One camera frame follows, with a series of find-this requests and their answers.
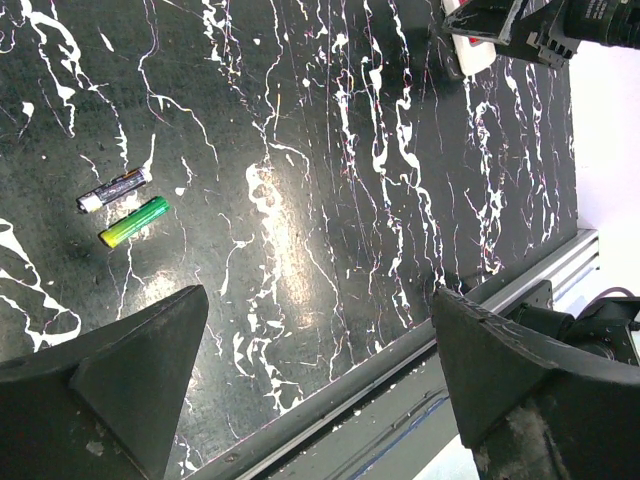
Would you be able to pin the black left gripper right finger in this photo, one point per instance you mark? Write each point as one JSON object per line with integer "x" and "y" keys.
{"x": 548, "y": 395}

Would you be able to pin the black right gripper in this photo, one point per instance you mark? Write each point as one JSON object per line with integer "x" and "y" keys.
{"x": 551, "y": 35}

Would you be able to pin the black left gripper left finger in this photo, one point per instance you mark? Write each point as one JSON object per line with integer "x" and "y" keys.
{"x": 104, "y": 405}

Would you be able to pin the white remote control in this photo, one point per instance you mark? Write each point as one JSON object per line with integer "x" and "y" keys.
{"x": 474, "y": 55}

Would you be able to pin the green yellow AAA battery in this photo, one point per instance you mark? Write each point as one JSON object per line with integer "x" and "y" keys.
{"x": 128, "y": 226}

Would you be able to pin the black AAA battery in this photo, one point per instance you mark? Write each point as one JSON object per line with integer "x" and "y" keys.
{"x": 113, "y": 190}

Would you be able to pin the aluminium table edge rail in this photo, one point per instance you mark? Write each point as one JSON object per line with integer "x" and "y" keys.
{"x": 390, "y": 417}

